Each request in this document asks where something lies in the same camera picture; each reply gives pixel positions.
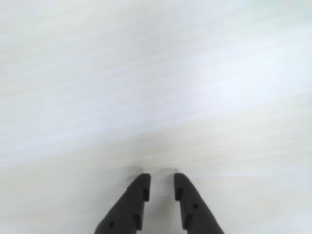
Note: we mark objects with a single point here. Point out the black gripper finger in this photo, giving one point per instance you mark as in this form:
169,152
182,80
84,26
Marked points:
126,209
195,212

